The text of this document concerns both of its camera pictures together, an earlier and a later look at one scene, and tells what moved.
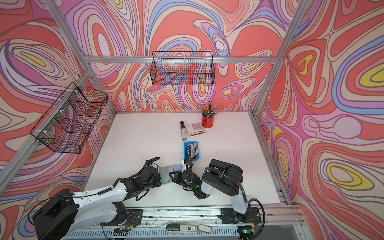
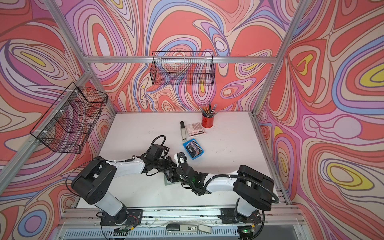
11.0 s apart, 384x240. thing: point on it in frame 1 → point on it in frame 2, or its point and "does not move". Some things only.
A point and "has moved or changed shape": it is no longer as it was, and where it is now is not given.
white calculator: (195, 129) does not move
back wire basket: (183, 68) does not move
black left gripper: (158, 180) → (170, 163)
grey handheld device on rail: (188, 228) does not move
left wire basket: (66, 126) does not move
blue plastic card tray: (191, 150) has moved or changed shape
